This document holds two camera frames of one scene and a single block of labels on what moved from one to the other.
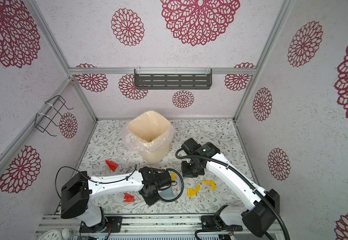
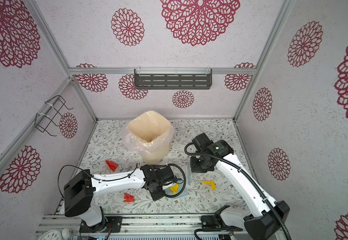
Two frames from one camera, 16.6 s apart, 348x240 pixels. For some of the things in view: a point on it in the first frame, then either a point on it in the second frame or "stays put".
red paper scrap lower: x=128 y=198 stays put
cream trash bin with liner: x=150 y=134 stays put
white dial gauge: x=51 y=235 stays put
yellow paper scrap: x=191 y=192 to x=174 y=188
